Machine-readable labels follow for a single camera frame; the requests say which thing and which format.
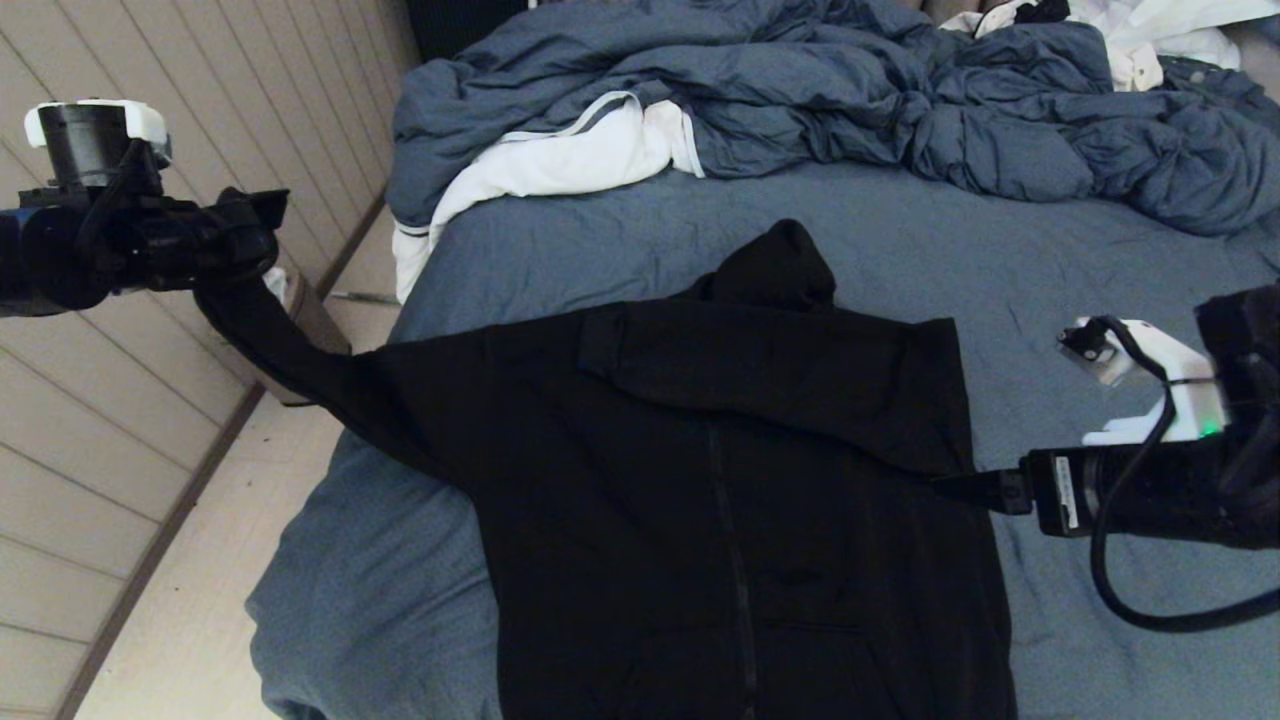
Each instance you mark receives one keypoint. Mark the white plastic bin bag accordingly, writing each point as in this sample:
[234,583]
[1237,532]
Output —
[275,285]

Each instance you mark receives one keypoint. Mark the white blanket with grey stripe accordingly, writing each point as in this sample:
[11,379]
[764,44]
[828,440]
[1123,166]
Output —
[560,158]

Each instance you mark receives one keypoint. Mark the blue denim shirt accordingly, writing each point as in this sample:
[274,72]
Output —
[1215,88]

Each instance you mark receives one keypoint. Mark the black zip hoodie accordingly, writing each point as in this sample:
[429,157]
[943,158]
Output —
[700,500]

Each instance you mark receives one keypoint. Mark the brown trash bin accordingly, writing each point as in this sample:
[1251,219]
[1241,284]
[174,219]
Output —
[320,325]

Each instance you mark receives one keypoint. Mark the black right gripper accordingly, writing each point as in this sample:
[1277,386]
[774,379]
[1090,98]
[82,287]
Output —
[1160,495]

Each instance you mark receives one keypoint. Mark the blue bed sheet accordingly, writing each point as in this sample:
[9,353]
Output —
[1100,280]

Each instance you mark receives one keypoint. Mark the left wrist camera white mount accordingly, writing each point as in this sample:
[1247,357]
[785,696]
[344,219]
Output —
[145,120]

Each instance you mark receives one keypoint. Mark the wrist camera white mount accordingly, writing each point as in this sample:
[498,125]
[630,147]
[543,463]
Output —
[145,120]
[1170,375]

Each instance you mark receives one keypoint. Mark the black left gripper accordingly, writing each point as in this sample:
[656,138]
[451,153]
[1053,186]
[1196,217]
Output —
[160,240]

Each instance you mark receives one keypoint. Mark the crumpled blue duvet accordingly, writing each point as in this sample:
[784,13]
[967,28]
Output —
[800,80]

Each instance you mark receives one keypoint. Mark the white crumpled clothes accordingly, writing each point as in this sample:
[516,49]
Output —
[1150,28]

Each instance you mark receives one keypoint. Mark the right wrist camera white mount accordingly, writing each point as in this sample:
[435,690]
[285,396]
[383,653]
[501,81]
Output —
[1170,375]

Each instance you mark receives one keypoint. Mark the small black garment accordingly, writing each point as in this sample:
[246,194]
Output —
[1045,10]

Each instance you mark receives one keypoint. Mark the thin metal rod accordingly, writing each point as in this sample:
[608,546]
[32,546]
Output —
[365,297]

